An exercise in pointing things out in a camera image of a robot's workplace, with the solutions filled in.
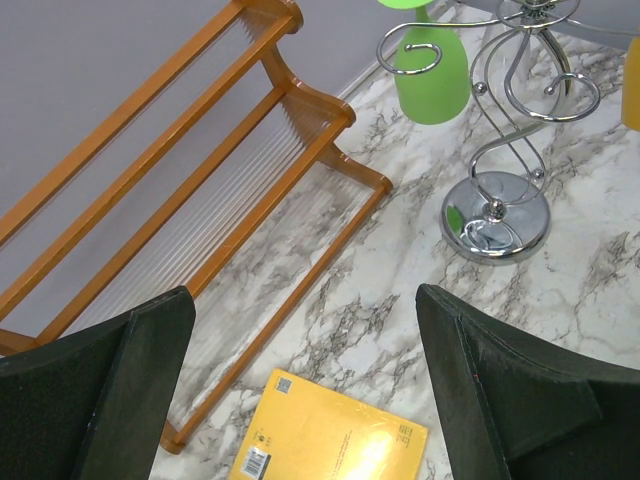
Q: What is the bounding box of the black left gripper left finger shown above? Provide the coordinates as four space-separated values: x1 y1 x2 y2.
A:
1 286 196 479

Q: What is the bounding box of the green plastic wine glass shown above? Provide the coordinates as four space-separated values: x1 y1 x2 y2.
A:
376 0 470 125

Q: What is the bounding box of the chrome wine glass rack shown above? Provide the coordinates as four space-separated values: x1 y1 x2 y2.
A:
375 0 640 263

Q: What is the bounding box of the wooden shelf rack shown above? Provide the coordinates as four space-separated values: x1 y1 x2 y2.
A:
1 1 392 455

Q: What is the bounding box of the yellow plastic wine glass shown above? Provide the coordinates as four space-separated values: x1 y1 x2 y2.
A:
621 38 640 131

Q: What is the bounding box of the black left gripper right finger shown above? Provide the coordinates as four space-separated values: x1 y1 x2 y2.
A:
416 284 639 479

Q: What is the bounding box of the yellow book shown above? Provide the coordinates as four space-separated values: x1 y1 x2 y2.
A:
228 369 428 480

